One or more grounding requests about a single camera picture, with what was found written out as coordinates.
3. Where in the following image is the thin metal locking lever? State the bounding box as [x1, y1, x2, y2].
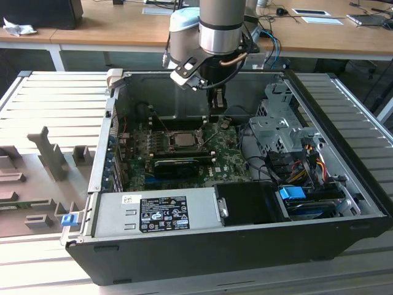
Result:
[204, 128, 223, 144]
[152, 106, 169, 133]

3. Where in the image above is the metal socket cover frame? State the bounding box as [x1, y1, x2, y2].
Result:
[196, 117, 222, 148]

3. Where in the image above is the silver CPU plate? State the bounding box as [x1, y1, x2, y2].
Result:
[170, 132, 197, 148]

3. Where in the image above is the black RAM slot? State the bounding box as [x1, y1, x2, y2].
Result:
[149, 123, 212, 128]
[149, 116, 216, 122]
[153, 153, 215, 160]
[150, 126, 207, 132]
[149, 120, 211, 125]
[153, 149, 214, 155]

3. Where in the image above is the CPU socket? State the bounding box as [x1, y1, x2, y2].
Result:
[161, 128, 206, 153]

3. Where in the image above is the blue expansion slot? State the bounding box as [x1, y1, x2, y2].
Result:
[144, 175, 200, 189]

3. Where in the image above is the silver metal drive cage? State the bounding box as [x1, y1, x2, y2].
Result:
[247, 82, 322, 154]

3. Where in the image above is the green motherboard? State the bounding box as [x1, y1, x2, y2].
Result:
[118, 116, 257, 192]

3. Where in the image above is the grey desk hatch plate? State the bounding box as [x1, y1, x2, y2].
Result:
[142, 6, 173, 16]

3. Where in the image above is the beige plastic case latch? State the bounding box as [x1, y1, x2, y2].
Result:
[106, 68, 125, 90]

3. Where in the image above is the wooden office desk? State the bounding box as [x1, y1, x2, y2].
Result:
[0, 17, 85, 72]
[50, 0, 393, 61]

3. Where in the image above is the black graphics card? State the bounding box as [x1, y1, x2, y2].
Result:
[152, 158, 200, 179]

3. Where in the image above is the white framed desk hatch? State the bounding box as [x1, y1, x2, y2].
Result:
[290, 7, 332, 17]

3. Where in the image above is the pale desk hatch plate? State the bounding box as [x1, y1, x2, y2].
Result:
[302, 15, 346, 26]

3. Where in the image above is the blue disk carrier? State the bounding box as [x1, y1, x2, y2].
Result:
[278, 185, 308, 203]

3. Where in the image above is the grey flat notebook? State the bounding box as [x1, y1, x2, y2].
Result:
[346, 14, 390, 28]

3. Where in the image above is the black hard disk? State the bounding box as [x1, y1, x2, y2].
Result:
[284, 196, 342, 221]

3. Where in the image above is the silver power supply unit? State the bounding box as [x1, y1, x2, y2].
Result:
[91, 186, 227, 239]

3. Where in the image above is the black box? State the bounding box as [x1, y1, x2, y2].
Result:
[0, 0, 84, 31]

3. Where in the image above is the black open PC case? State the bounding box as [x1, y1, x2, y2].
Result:
[60, 69, 393, 286]

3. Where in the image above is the crumpled white paper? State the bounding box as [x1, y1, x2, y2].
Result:
[2, 17, 38, 38]

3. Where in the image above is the grey parts rack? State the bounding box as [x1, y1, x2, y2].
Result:
[0, 125, 96, 238]

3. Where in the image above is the green RAM stick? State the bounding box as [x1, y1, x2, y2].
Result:
[0, 199, 52, 211]

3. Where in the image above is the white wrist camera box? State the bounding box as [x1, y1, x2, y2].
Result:
[170, 57, 205, 90]

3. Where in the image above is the blue cable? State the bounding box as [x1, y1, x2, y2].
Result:
[260, 29, 282, 70]

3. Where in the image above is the orange black wire bundle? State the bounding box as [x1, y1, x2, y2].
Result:
[288, 161, 311, 184]

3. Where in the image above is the yellow power wire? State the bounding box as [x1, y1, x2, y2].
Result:
[314, 152, 327, 185]

